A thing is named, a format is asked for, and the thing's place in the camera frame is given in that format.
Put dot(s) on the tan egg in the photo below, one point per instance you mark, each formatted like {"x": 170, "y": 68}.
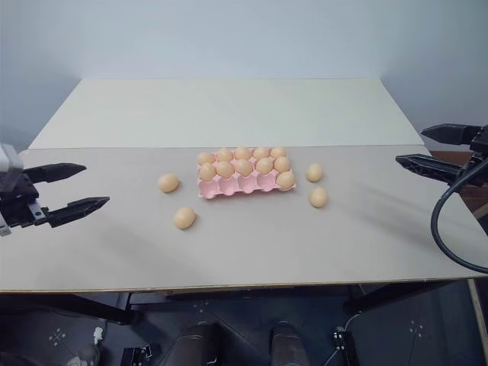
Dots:
{"x": 184, "y": 218}
{"x": 225, "y": 155}
{"x": 168, "y": 183}
{"x": 286, "y": 180}
{"x": 207, "y": 171}
{"x": 243, "y": 167}
{"x": 315, "y": 172}
{"x": 206, "y": 158}
{"x": 242, "y": 153}
{"x": 318, "y": 197}
{"x": 261, "y": 153}
{"x": 278, "y": 152}
{"x": 263, "y": 165}
{"x": 224, "y": 168}
{"x": 282, "y": 164}

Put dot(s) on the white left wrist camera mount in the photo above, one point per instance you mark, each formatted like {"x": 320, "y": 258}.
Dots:
{"x": 7, "y": 156}

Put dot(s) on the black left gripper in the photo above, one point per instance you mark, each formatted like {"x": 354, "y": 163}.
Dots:
{"x": 17, "y": 198}

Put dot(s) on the black bracket on floor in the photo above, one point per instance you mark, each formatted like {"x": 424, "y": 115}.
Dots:
{"x": 141, "y": 354}

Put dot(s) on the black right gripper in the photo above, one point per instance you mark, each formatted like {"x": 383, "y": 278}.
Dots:
{"x": 481, "y": 160}

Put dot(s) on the pink egg tray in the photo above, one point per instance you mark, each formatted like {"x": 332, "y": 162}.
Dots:
{"x": 236, "y": 188}

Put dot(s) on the small black plug box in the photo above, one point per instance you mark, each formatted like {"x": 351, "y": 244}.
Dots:
{"x": 338, "y": 340}

